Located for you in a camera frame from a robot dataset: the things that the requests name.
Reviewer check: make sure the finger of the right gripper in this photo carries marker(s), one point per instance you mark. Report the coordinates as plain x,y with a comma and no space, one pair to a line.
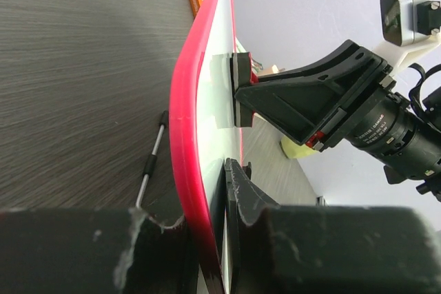
299,102

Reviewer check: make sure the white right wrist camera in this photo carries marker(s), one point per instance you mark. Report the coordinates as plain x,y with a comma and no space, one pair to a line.
410,29

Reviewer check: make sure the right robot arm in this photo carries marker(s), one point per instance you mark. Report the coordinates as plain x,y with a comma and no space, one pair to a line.
425,167

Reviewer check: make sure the red bone shaped eraser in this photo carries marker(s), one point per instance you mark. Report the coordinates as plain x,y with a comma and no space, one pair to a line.
242,77

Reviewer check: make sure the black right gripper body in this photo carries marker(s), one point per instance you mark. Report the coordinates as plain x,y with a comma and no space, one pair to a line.
358,105

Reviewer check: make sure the pink framed whiteboard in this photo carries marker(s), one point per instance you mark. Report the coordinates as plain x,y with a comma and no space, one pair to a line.
203,136

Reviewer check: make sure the yellow green paper cup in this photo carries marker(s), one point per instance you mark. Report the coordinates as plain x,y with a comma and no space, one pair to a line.
294,151

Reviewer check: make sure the wooden cube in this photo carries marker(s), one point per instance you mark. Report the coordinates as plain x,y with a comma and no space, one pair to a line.
274,69

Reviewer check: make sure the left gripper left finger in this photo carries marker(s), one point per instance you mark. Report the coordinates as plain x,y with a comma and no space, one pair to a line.
90,251

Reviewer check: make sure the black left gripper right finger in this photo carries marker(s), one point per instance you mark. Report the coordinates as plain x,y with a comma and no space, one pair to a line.
310,249

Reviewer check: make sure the metal whiteboard stand rod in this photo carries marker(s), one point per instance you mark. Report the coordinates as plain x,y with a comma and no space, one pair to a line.
150,163

